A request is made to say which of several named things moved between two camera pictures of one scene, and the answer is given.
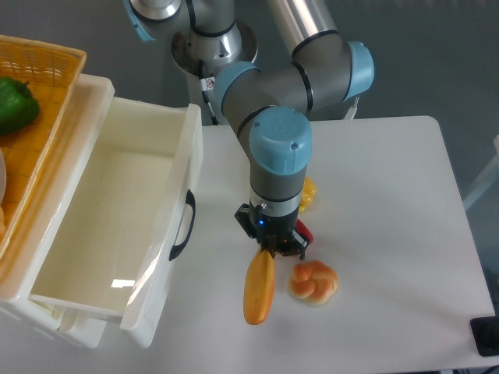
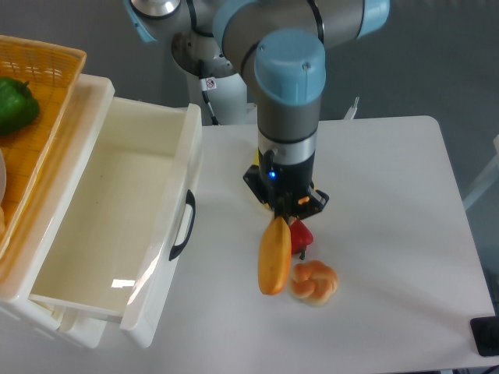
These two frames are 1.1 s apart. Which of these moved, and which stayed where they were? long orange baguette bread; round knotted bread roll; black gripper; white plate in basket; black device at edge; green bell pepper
Moved: long orange baguette bread; black gripper
Stayed: green bell pepper; white plate in basket; round knotted bread roll; black device at edge
